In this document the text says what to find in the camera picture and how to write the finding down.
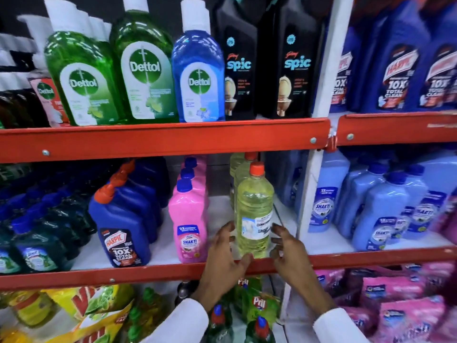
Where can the pile of pink pouches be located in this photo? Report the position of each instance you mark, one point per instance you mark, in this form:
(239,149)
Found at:
(392,303)

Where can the person's right thumb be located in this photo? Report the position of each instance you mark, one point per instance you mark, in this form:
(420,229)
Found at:
(275,254)

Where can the pink cleaner bottle blue cap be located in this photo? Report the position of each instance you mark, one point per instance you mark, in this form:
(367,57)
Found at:
(188,225)
(196,180)
(198,164)

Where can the white shelf upright post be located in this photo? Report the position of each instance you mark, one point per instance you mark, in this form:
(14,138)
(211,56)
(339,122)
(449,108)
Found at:
(330,67)

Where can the yellow dishwash bottle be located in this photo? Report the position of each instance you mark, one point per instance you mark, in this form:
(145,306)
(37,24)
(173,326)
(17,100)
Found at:
(32,309)

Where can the person's left forearm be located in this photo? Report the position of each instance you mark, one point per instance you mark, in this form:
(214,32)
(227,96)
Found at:
(178,323)

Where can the person's left hand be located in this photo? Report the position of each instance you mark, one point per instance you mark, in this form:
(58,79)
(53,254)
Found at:
(217,271)

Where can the person's left thumb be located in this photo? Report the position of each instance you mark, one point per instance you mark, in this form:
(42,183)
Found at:
(244,261)

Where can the black toilet cleaner bottle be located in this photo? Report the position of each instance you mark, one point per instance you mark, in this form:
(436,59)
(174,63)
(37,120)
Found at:
(292,64)
(239,64)

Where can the dark bottle red cap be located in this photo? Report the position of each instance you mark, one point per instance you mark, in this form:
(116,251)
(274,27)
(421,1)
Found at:
(260,332)
(219,325)

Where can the green dishwash bottle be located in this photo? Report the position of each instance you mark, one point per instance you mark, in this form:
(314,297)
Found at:
(142,314)

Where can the person's right hand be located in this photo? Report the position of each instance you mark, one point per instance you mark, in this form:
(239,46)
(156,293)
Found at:
(294,267)

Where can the group of light blue bottles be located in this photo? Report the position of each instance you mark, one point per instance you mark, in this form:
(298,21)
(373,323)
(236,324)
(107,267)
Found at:
(375,210)

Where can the yellow dishwash refill pouch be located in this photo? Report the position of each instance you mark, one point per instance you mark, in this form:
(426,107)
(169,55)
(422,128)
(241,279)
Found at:
(92,298)
(103,326)

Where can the green dishwash refill pouch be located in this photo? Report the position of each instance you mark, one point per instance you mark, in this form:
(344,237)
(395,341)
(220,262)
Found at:
(246,289)
(264,307)

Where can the dark round bottle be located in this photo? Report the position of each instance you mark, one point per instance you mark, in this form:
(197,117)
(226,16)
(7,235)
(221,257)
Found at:
(185,291)

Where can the blue toilet cleaner orange cap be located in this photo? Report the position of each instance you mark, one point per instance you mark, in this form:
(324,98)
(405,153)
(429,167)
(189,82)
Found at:
(121,232)
(153,182)
(141,203)

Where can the brown bottle red white label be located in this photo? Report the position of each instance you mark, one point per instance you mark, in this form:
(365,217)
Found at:
(48,99)

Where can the row of white-capped bottles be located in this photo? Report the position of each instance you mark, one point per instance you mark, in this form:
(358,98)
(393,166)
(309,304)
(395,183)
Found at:
(91,26)

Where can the dark blue toilet cleaner bottle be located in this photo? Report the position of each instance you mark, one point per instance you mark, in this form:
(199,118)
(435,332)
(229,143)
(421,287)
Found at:
(396,67)
(441,74)
(342,74)

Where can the green disinfectant bottle white cap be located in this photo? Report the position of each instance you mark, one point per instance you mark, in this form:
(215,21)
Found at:
(84,74)
(146,67)

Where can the yellow liquid bottle orange cap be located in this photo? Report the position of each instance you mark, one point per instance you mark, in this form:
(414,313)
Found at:
(243,173)
(234,166)
(254,207)

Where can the long red metal shelf beam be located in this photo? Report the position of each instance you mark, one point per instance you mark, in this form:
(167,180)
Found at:
(107,275)

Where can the blue disinfectant bottle white cap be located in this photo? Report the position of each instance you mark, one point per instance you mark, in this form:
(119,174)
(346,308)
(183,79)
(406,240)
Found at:
(198,78)

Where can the person's right forearm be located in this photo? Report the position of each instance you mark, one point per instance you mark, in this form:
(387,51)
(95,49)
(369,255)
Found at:
(335,326)

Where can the group of dark green bottles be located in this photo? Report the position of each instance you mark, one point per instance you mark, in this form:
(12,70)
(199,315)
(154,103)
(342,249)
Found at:
(39,228)

